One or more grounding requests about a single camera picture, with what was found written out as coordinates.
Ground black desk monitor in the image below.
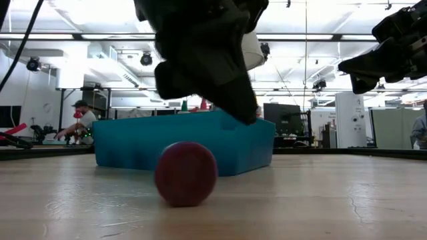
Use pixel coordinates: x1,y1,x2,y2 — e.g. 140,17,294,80
262,102,303,123

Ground black aluminium table frame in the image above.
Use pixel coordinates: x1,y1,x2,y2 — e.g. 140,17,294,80
0,146,427,161

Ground person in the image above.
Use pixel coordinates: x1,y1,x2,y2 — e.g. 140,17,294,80
55,99,97,146
410,101,427,150

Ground dark red food coloring bottle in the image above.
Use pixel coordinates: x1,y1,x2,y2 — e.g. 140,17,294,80
153,141,220,208

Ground green partition panel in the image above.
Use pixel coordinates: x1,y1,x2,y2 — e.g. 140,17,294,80
370,107,427,149

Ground black wall monitor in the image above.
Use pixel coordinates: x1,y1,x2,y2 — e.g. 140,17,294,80
0,105,23,129

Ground silver lamp with white shade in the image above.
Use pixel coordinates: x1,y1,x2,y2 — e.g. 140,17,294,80
242,31,266,71

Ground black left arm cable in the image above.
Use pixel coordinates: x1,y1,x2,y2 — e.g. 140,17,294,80
0,0,45,93

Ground red clamp handle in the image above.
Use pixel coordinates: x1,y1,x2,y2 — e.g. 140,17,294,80
0,122,27,138

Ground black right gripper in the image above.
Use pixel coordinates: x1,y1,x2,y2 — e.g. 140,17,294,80
338,1,427,95

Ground teal plastic bin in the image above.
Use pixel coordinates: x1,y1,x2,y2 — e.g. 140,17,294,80
92,109,276,177

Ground black bent bar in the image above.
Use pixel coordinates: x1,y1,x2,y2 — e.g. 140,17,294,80
0,133,34,150

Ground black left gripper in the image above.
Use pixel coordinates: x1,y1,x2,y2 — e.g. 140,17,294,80
133,0,270,125

